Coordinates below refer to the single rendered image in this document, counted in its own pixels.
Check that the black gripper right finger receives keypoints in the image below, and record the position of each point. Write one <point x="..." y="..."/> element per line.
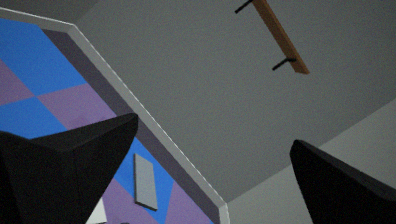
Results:
<point x="337" y="193"/>

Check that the white flat square pad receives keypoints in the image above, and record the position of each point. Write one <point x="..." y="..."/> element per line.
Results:
<point x="98" y="216"/>

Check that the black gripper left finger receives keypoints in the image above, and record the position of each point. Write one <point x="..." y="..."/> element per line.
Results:
<point x="60" y="178"/>

